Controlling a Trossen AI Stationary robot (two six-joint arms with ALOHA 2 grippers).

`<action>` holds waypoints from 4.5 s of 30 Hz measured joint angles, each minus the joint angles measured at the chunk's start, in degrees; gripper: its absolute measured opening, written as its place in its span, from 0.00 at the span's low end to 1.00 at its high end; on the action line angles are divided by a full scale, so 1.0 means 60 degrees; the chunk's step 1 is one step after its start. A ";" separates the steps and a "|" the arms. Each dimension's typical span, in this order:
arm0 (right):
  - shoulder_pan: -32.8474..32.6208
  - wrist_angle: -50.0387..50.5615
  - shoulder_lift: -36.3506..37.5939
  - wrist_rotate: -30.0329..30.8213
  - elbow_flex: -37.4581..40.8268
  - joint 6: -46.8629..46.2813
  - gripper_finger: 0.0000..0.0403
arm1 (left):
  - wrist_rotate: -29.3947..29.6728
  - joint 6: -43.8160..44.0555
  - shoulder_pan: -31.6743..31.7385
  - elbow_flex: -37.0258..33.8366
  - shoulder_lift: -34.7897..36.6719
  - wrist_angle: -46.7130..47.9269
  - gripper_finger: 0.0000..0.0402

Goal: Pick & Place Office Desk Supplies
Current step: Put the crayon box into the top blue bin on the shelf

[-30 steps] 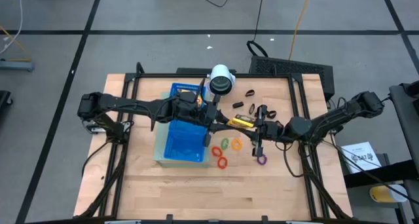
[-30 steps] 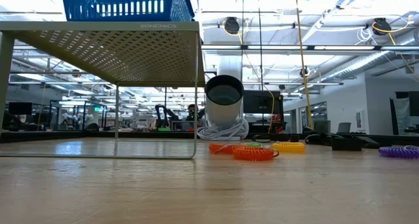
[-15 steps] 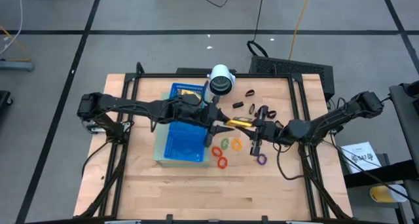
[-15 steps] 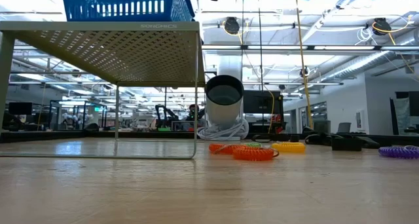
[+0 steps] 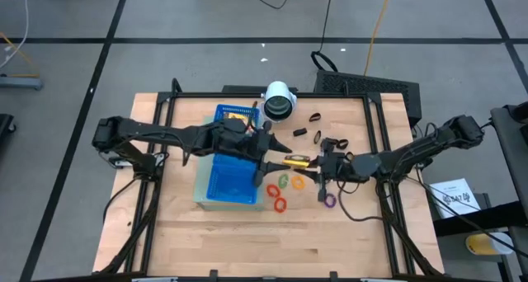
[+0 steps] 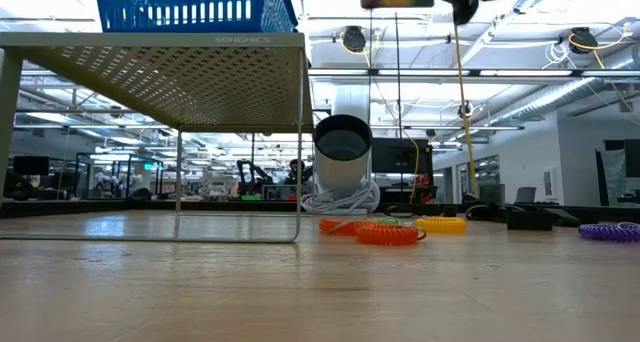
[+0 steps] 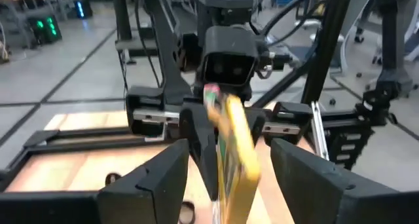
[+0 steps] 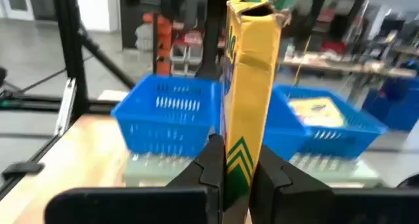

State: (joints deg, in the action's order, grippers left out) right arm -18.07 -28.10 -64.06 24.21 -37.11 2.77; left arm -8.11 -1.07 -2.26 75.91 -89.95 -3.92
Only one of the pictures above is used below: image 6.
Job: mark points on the person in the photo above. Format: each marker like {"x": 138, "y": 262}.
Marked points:
{"x": 296, "y": 172}

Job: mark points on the pale perforated metal shelf riser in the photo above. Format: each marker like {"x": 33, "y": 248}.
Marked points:
{"x": 150, "y": 82}

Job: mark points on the blue slotted plastic basket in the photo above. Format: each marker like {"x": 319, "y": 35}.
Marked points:
{"x": 175, "y": 27}

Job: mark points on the purple spiral wrist coil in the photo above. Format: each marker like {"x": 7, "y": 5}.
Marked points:
{"x": 607, "y": 233}

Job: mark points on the green spiral wrist coil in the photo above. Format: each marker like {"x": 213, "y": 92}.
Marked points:
{"x": 387, "y": 221}

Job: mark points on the black aluminium table frame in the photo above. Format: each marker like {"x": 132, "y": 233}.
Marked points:
{"x": 75, "y": 209}

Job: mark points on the black background robot arm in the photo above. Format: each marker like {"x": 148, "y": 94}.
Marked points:
{"x": 252, "y": 174}

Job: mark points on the large black monitor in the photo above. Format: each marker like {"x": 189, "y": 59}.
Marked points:
{"x": 400, "y": 157}

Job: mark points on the small black monitor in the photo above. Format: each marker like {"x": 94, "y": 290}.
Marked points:
{"x": 30, "y": 165}

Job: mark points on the yellow spiral wrist coil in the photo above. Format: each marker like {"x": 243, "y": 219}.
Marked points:
{"x": 440, "y": 225}

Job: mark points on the orange spiral wrist coil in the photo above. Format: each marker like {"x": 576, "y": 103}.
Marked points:
{"x": 335, "y": 227}
{"x": 387, "y": 235}

